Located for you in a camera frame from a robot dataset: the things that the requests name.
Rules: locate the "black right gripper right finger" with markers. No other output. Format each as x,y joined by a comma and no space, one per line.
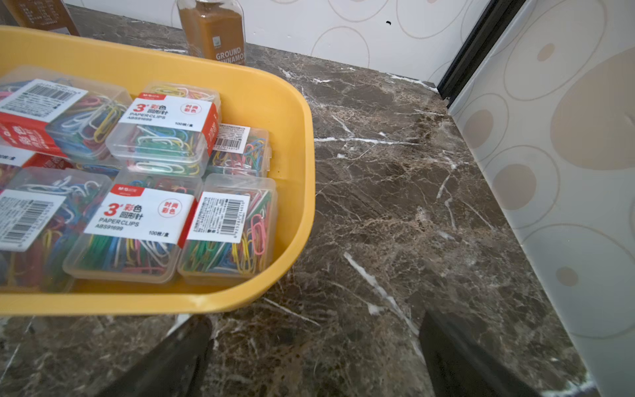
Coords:
458,366

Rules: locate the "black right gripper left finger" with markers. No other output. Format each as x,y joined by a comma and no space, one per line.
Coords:
175,367

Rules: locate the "paper clip box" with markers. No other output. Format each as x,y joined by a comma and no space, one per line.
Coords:
241,150
43,213
232,234
137,233
57,114
169,129

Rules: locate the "yellow plastic storage tray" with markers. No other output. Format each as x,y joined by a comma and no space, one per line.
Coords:
250,97

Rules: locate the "right cinnamon spice bottle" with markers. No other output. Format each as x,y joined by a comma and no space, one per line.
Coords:
215,30

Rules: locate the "cinnamon spice bottle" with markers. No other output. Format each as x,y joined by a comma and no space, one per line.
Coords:
215,30
43,15

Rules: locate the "left cinnamon spice bottle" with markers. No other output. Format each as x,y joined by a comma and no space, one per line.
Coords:
43,15

